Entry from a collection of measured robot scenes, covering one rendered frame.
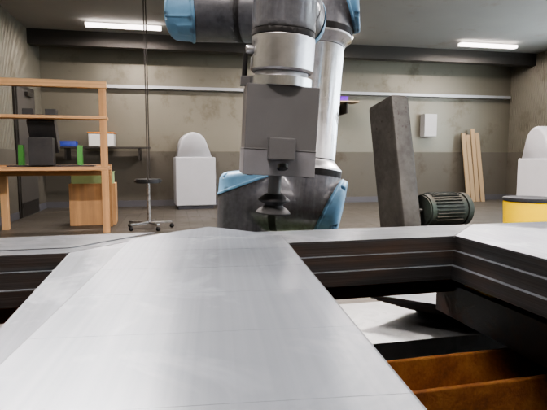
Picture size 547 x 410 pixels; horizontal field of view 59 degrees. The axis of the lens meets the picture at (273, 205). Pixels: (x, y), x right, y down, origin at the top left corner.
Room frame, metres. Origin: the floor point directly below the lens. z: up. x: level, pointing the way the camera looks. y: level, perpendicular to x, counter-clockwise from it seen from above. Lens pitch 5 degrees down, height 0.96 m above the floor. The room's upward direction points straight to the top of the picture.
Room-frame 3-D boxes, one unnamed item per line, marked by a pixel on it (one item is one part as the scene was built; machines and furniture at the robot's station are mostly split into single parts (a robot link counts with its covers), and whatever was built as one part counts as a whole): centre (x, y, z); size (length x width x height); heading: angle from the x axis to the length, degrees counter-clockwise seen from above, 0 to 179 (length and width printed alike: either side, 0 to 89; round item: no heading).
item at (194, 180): (9.46, 1.53, 0.73); 0.82 x 0.67 x 1.46; 102
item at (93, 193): (6.63, 2.94, 0.97); 1.47 x 1.31 x 1.93; 102
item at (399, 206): (4.95, -1.59, 0.80); 0.97 x 0.95 x 1.59; 13
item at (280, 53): (0.59, -0.01, 1.08); 0.08 x 0.08 x 0.05
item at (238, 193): (1.02, 0.05, 0.87); 0.13 x 0.12 x 0.14; 80
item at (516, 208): (3.94, -2.09, 0.32); 0.41 x 0.41 x 0.64
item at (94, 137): (9.29, 3.25, 1.31); 0.48 x 0.39 x 0.27; 102
